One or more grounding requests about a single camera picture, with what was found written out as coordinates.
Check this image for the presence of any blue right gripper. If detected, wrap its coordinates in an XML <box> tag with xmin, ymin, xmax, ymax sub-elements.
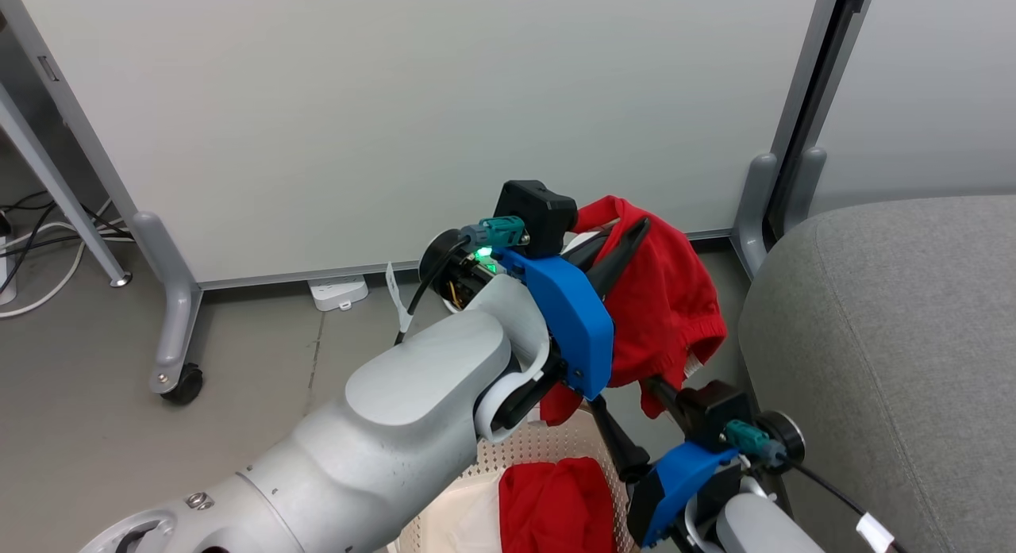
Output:
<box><xmin>591</xmin><ymin>377</ymin><xmax>743</xmax><ymax>550</ymax></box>

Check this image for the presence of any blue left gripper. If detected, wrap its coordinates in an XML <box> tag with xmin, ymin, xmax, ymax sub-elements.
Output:
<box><xmin>500</xmin><ymin>217</ymin><xmax>652</xmax><ymax>401</ymax></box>

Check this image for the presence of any red garment with white trim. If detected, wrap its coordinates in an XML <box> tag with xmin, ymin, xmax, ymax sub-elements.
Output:
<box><xmin>498</xmin><ymin>194</ymin><xmax>727</xmax><ymax>553</ymax></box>

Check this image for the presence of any cream perforated laundry basket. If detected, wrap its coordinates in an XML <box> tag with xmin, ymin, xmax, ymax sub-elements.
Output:
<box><xmin>393</xmin><ymin>414</ymin><xmax>636</xmax><ymax>553</ymax></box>

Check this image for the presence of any wide white partition panel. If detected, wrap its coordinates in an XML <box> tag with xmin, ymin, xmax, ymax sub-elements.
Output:
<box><xmin>0</xmin><ymin>0</ymin><xmax>844</xmax><ymax>290</ymax></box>

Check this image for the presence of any grey fabric sofa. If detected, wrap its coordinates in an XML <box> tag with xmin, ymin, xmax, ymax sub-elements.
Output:
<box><xmin>738</xmin><ymin>194</ymin><xmax>1016</xmax><ymax>553</ymax></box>

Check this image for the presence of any narrow white partition panel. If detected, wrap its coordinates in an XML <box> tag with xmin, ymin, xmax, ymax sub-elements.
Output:
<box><xmin>764</xmin><ymin>0</ymin><xmax>1016</xmax><ymax>248</ymax></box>

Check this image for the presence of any grey partition foot with caster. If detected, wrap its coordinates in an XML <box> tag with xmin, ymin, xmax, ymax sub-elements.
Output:
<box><xmin>131</xmin><ymin>212</ymin><xmax>204</xmax><ymax>397</ymax></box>

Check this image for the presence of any black caster wheel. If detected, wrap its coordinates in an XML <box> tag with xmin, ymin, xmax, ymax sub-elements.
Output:
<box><xmin>159</xmin><ymin>364</ymin><xmax>204</xmax><ymax>405</ymax></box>

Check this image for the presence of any grey metal table leg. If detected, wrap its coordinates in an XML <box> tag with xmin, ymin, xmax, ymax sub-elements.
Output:
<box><xmin>0</xmin><ymin>81</ymin><xmax>133</xmax><ymax>289</ymax></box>

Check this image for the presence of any white power adapter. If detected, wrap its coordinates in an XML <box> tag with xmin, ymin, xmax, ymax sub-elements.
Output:
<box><xmin>0</xmin><ymin>234</ymin><xmax>18</xmax><ymax>305</ymax></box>

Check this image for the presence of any teal right camera connector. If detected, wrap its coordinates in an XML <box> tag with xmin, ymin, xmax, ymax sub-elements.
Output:
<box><xmin>724</xmin><ymin>421</ymin><xmax>787</xmax><ymax>464</ymax></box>

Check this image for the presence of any teal camera connector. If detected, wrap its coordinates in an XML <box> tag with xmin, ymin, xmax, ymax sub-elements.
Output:
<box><xmin>475</xmin><ymin>216</ymin><xmax>530</xmax><ymax>250</ymax></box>
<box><xmin>724</xmin><ymin>421</ymin><xmax>787</xmax><ymax>464</ymax></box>

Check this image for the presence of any teal left camera connector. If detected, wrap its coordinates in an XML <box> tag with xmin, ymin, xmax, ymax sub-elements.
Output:
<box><xmin>475</xmin><ymin>216</ymin><xmax>530</xmax><ymax>250</ymax></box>

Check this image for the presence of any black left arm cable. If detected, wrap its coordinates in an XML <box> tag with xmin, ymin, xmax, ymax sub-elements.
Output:
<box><xmin>394</xmin><ymin>236</ymin><xmax>475</xmax><ymax>346</ymax></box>

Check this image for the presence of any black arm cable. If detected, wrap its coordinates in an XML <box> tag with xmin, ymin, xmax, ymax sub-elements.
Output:
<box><xmin>394</xmin><ymin>236</ymin><xmax>475</xmax><ymax>346</ymax></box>
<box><xmin>784</xmin><ymin>456</ymin><xmax>907</xmax><ymax>553</ymax></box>

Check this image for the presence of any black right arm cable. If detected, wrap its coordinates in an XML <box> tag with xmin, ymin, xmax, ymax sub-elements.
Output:
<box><xmin>784</xmin><ymin>456</ymin><xmax>907</xmax><ymax>553</ymax></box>

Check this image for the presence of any white left cable label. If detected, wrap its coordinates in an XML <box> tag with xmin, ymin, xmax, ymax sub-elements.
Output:
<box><xmin>386</xmin><ymin>262</ymin><xmax>415</xmax><ymax>333</ymax></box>

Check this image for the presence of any white cable label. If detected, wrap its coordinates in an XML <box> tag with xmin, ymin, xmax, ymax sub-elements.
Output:
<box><xmin>856</xmin><ymin>513</ymin><xmax>895</xmax><ymax>553</ymax></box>
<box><xmin>386</xmin><ymin>262</ymin><xmax>415</xmax><ymax>333</ymax></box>

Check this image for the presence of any white right cable label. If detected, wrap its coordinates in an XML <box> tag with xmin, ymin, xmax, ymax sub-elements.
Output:
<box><xmin>856</xmin><ymin>513</ymin><xmax>895</xmax><ymax>553</ymax></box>

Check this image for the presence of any white floor cable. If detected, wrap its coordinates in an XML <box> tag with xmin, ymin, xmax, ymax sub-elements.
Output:
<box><xmin>0</xmin><ymin>198</ymin><xmax>114</xmax><ymax>320</ymax></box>

